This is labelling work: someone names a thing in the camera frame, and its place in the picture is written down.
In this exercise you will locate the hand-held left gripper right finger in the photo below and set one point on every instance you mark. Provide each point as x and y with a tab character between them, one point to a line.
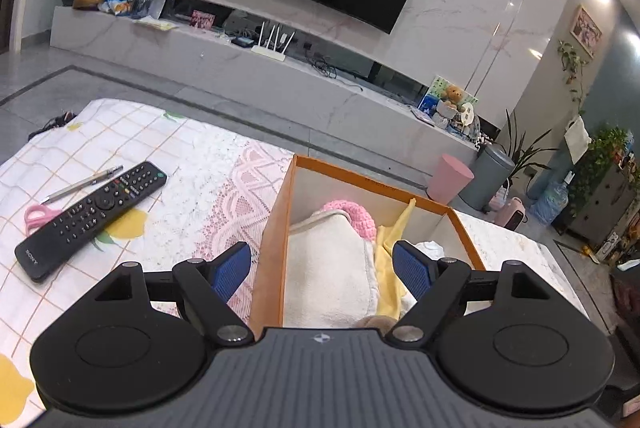
412	268

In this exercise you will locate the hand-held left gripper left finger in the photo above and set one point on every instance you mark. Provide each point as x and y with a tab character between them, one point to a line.
230	268

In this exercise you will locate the orange-rimmed white box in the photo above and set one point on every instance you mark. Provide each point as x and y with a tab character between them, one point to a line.
270	268

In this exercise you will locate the yellow cloth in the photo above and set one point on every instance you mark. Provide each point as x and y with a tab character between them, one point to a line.
387	278

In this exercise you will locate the pink crochet item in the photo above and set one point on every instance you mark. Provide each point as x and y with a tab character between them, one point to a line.
360	218

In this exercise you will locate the white towel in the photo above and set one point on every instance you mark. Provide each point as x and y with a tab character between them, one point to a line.
325	278

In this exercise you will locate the pink trash bin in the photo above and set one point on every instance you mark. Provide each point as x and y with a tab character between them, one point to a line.
447	180

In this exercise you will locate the checked lace printed blanket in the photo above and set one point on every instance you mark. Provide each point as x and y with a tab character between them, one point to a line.
200	168

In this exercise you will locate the pink heater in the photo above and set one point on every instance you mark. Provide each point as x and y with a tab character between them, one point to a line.
511	214

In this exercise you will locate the grey trash bin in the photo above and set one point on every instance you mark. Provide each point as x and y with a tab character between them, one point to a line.
487	178

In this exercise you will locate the black remote control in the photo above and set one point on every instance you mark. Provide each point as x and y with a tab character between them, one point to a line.
85	223

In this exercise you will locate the blue water jug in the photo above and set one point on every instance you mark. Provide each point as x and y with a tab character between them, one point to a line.
550	203

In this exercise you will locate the long-leaf potted plant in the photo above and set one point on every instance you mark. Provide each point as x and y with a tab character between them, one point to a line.
522	153

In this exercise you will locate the blue box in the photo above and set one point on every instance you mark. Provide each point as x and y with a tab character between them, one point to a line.
428	106

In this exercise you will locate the white round ornament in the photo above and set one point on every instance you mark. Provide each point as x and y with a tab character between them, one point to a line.
467	114

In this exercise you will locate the silver pen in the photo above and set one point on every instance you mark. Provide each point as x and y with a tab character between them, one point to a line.
85	185

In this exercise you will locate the brown teddy bear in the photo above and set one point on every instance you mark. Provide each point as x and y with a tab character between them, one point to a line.
452	97

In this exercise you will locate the teddy bear toys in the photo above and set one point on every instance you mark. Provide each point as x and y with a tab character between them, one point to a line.
440	83

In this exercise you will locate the white marble television console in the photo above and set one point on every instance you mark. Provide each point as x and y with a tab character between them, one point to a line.
250	78

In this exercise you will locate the pink scissors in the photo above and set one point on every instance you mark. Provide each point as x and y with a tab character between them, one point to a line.
37	215

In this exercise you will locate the grey cabinet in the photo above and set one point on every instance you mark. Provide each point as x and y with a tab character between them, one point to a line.
607	203

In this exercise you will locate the white hanging paper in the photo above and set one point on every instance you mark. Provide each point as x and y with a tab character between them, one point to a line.
576	139

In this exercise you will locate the bushy green plant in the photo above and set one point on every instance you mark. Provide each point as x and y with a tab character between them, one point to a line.
600	158

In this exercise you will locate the white wifi router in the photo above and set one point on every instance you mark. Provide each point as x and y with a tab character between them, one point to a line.
270	49

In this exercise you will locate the black set-top box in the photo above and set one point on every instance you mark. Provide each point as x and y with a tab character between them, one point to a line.
244	41

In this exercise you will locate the dark slipper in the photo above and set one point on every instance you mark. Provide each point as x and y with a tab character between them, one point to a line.
55	123

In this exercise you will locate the pink tissue box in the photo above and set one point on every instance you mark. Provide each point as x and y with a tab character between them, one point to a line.
202	19

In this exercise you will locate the yellow paper sheets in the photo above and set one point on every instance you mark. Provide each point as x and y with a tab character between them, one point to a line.
155	24

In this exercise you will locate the hanging vine plant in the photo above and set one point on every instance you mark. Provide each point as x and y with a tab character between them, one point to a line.
570	63

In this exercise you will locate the blue snack bag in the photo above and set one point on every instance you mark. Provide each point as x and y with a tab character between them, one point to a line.
116	4

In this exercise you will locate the framed wall picture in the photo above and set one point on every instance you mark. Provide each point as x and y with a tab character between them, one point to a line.
586	32

